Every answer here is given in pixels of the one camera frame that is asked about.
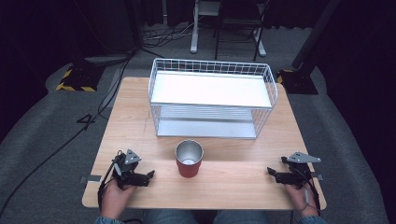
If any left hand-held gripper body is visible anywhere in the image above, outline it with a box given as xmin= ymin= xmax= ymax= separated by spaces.
xmin=111 ymin=148 xmax=150 ymax=191

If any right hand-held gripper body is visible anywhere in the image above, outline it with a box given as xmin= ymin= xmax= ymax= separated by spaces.
xmin=276 ymin=151 xmax=322 ymax=190

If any person's right hand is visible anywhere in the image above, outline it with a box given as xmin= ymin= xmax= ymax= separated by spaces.
xmin=284 ymin=181 xmax=320 ymax=217

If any person's left hand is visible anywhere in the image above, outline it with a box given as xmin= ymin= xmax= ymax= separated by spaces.
xmin=100 ymin=178 xmax=138 ymax=220

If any red cup with metal inside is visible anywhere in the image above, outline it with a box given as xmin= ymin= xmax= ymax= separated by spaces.
xmin=174 ymin=139 xmax=205 ymax=179

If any person's left leg in jeans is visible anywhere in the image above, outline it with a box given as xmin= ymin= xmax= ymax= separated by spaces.
xmin=142 ymin=208 xmax=201 ymax=224

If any person's leg in jeans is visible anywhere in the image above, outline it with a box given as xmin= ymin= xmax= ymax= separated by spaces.
xmin=213 ymin=209 xmax=273 ymax=224
xmin=142 ymin=208 xmax=201 ymax=224

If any person's right leg in jeans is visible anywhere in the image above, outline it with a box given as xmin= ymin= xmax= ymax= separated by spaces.
xmin=213 ymin=209 xmax=273 ymax=224

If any black stand base striped tape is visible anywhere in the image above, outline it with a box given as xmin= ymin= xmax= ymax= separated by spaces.
xmin=276 ymin=68 xmax=319 ymax=95
xmin=55 ymin=63 xmax=106 ymax=93

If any black slanted stand pole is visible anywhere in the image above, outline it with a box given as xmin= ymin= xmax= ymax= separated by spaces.
xmin=290 ymin=0 xmax=343 ymax=71

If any black folding chair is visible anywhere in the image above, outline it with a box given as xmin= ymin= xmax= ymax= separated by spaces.
xmin=213 ymin=0 xmax=273 ymax=63

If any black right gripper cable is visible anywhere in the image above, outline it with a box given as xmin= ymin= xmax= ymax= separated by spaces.
xmin=299 ymin=167 xmax=322 ymax=217

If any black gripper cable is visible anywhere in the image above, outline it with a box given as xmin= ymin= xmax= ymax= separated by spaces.
xmin=299 ymin=167 xmax=322 ymax=217
xmin=96 ymin=150 xmax=124 ymax=214

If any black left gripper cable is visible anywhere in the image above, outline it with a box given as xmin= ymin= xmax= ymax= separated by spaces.
xmin=96 ymin=150 xmax=124 ymax=214

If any long black floor cable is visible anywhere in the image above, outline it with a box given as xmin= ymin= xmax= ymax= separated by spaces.
xmin=0 ymin=49 xmax=136 ymax=217

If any white wire shelf rack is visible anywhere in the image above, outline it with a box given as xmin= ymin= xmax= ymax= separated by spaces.
xmin=147 ymin=57 xmax=279 ymax=140

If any white desk frame leg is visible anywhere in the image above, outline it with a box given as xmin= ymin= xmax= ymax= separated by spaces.
xmin=252 ymin=25 xmax=267 ymax=58
xmin=190 ymin=0 xmax=201 ymax=54

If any bundle of floor cables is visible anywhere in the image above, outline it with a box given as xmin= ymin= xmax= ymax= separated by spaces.
xmin=141 ymin=21 xmax=194 ymax=49

